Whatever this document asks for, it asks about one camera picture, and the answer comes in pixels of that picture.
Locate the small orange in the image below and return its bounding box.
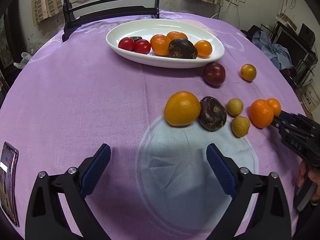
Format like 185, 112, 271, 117
267, 98, 281, 116
194, 40, 213, 58

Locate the yellow-green longan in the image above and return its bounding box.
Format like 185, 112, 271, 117
226, 98, 244, 116
231, 116, 251, 138

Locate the small yellow-orange kumquat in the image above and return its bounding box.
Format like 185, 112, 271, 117
240, 63, 257, 82

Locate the dark brown fruit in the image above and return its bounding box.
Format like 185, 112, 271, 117
169, 38, 198, 59
198, 96, 227, 132
131, 36, 142, 42

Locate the dark red plum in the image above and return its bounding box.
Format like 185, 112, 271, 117
203, 62, 226, 87

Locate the large yellow orange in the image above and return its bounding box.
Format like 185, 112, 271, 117
164, 91, 201, 126

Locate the big mandarin orange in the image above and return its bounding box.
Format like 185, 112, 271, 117
150, 34, 171, 56

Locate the red cherry tomato front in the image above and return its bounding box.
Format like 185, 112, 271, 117
134, 39, 151, 55

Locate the red cherry tomato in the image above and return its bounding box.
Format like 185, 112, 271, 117
134, 39, 151, 55
118, 37, 135, 51

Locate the dark brown fruit front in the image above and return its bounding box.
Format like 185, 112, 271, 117
131, 36, 142, 42

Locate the person's right hand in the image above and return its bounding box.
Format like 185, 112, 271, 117
297, 161, 320, 203

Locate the blue clothes pile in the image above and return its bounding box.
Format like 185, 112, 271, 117
252, 30, 292, 70

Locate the smartphone with lit screen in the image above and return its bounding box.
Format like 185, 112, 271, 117
1, 142, 20, 227

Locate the black monitor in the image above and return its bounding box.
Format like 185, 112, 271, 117
271, 21, 318, 70

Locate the purple tablecloth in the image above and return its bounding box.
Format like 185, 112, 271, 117
1, 11, 303, 239

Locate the white oval plate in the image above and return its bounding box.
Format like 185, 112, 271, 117
106, 19, 225, 68

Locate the white plastic bag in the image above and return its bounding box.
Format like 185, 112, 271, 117
14, 52, 32, 69

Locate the round painted screen stand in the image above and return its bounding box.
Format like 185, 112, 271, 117
61, 0, 163, 42

